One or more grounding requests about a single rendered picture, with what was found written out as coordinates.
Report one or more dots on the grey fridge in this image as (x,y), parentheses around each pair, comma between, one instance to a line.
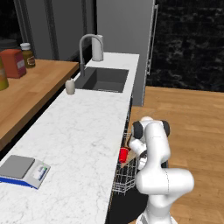
(122,35)

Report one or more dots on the grey arched tap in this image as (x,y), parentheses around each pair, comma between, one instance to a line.
(92,46)

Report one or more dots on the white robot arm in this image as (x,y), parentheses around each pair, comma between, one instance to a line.
(159,178)

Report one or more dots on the black dishwasher door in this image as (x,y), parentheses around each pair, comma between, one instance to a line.
(125,205)

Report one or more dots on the grey tall cupboards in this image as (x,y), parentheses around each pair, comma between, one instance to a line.
(55,27)

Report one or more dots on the yellow-green bottle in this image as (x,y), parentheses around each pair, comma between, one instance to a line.
(3,77)

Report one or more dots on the brown jar with white lid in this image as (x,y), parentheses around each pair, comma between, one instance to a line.
(28,55)

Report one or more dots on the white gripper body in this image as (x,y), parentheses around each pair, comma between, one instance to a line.
(135,145)

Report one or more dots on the red box with label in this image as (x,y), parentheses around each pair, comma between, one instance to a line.
(13,63)

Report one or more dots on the white soap dispenser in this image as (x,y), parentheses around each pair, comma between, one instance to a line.
(70,87)

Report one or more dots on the grey and blue kitchen scale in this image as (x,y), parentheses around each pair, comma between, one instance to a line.
(23,171)

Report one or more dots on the dark grey sink basin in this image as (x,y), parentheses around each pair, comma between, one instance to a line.
(102,79)

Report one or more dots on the red cup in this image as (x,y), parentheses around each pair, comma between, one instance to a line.
(123,154)

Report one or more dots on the dark round pot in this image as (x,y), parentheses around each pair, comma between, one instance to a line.
(8,44)

